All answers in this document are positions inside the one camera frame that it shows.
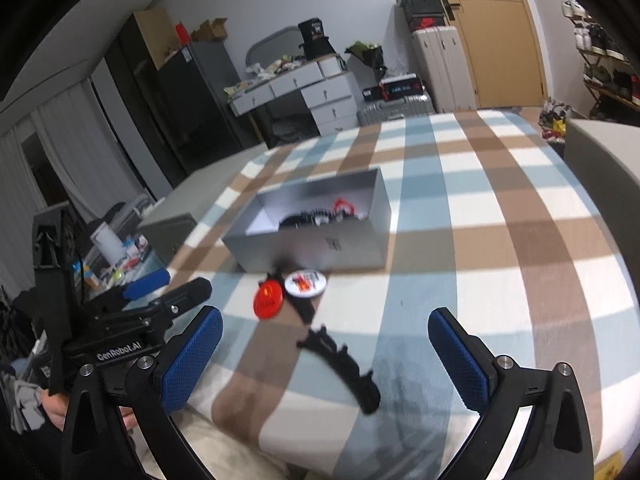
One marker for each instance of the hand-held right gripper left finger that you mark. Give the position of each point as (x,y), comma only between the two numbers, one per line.
(192,360)

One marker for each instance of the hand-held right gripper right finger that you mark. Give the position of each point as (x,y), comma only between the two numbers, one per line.
(460,360)

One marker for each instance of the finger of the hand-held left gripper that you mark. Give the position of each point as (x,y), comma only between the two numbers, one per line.
(147,284)
(187,295)

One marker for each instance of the red round badge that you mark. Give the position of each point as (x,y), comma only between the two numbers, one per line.
(267,302)

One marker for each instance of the black banana hair clip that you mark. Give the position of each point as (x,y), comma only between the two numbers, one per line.
(350,367)

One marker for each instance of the white round badge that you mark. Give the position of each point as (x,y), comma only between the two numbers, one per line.
(304,282)

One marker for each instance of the silver rectangular box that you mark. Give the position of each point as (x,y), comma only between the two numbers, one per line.
(310,250)

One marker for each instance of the clear and red hair clip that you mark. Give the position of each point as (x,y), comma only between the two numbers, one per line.
(345,205)

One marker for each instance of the person's left hand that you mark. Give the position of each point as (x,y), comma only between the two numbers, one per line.
(52,410)

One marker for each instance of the pile of small bedside bottles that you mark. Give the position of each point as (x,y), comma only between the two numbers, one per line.
(130,255)

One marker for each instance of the white cylinder container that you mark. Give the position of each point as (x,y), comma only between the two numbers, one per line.
(106,245)

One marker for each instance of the black metal stand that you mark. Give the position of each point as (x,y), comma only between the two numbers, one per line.
(52,270)

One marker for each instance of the cream blanket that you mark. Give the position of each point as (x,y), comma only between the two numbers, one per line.
(225,450)

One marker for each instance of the grey cushion block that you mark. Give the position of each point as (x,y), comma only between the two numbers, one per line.
(605,155)
(200,195)

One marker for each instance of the grey cloth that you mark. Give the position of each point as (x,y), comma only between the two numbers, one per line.
(22,400)

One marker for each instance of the checkered tablecloth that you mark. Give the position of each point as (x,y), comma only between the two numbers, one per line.
(475,240)

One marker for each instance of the white curtain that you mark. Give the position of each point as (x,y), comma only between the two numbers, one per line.
(60,150)

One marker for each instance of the yellow packet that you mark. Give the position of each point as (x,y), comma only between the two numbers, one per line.
(607,466)

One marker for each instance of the dark wardrobe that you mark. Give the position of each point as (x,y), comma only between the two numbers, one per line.
(130,95)

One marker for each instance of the black fridge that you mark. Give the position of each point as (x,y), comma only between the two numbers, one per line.
(200,100)

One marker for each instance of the pile of desk clutter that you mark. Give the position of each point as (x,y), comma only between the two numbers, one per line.
(265,72)

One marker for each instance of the white desk with drawers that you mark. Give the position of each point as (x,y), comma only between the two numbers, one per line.
(325,100)

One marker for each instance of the red bottle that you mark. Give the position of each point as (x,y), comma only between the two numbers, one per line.
(182,34)

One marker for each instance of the silver suitcase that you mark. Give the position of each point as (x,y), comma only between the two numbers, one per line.
(395,110)

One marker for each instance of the open cardboard box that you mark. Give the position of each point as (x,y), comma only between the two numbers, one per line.
(210,30)

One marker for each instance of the grey rounded chair back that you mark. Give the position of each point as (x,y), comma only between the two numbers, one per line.
(270,45)

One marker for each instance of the black flat box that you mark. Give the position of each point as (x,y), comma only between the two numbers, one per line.
(397,87)

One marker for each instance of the black bag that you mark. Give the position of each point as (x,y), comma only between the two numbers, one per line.
(315,40)

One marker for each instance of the white upright suitcase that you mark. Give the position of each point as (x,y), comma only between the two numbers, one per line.
(445,70)

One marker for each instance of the dark wrapped bouquet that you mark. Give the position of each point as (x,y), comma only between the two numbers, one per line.
(367,57)

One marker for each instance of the wooden door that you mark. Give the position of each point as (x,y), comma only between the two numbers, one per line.
(490,35)

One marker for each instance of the black shoe box red logo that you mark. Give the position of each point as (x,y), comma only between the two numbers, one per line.
(427,22)

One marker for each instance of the plain black shoe box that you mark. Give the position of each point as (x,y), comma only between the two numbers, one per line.
(422,8)

